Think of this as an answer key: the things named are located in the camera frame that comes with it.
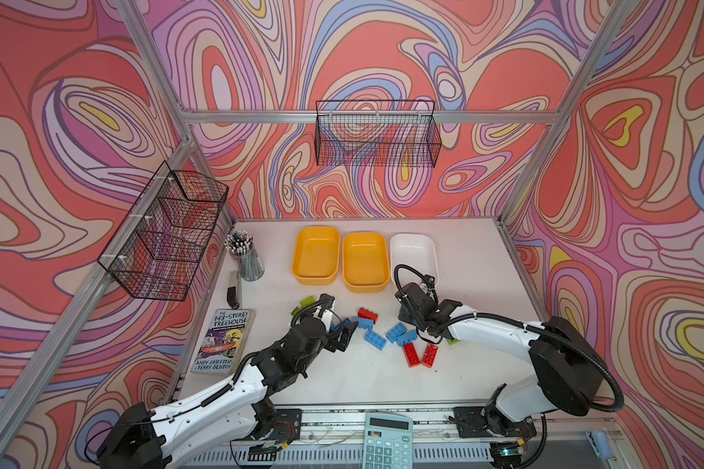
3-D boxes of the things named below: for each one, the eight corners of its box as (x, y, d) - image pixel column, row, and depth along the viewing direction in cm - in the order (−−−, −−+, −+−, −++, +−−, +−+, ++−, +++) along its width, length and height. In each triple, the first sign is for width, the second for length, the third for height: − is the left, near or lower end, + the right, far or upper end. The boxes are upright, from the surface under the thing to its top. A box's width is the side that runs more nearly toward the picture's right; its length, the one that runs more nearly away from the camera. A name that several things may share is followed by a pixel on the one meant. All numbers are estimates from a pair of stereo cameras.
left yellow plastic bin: (291, 287, 102) (288, 276, 97) (300, 232, 119) (297, 221, 114) (339, 287, 102) (338, 276, 97) (341, 232, 119) (341, 221, 114)
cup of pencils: (240, 282, 104) (222, 249, 89) (246, 264, 109) (229, 231, 94) (262, 282, 104) (246, 249, 89) (266, 264, 109) (252, 231, 94)
